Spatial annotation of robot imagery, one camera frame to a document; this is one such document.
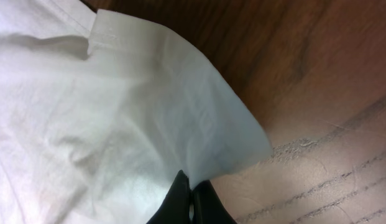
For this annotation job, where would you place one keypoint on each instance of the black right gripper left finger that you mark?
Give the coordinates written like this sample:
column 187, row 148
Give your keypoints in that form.
column 175, row 208

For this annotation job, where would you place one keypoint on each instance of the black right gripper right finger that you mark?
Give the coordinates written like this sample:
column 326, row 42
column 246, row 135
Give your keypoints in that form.
column 208, row 208

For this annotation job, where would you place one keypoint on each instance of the white t-shirt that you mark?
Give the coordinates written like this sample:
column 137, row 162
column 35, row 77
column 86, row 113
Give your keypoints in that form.
column 99, row 111

